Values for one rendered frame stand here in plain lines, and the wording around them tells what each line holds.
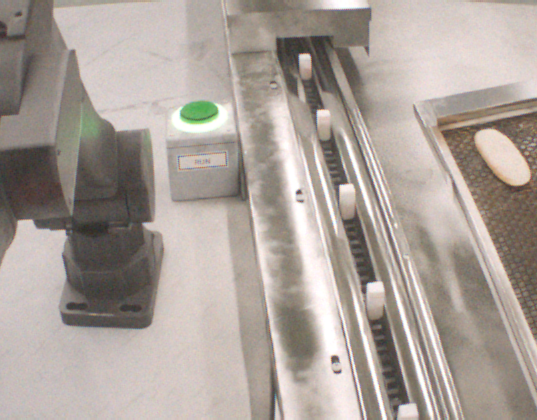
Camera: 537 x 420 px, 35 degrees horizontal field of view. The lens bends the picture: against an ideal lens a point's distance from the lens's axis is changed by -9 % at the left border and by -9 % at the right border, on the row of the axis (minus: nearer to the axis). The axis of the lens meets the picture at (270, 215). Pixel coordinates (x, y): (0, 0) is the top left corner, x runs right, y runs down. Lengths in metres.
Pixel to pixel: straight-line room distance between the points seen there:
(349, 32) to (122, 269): 0.49
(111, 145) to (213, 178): 0.26
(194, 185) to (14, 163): 0.61
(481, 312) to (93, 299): 0.35
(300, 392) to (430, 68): 0.62
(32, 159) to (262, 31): 0.81
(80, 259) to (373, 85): 0.49
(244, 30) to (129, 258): 0.42
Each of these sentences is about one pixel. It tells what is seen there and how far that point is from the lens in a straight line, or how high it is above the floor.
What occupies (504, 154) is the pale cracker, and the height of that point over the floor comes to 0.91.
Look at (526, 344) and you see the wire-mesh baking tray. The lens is 0.66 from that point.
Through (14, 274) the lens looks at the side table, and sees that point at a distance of 0.87.
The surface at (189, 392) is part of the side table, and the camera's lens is 0.72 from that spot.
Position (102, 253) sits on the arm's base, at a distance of 0.77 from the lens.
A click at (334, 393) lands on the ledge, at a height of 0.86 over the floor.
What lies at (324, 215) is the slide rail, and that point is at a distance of 0.85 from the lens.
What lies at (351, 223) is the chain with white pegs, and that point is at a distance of 0.86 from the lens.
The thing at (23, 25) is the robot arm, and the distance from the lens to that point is 0.34.
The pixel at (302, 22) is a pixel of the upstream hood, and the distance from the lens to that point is 1.11.
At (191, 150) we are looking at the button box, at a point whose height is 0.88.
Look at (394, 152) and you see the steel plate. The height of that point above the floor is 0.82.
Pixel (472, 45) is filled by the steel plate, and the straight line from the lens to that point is 1.27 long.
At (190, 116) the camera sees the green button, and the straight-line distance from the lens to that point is 0.89.
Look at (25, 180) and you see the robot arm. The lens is 0.32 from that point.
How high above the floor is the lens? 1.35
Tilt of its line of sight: 37 degrees down
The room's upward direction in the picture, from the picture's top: 2 degrees counter-clockwise
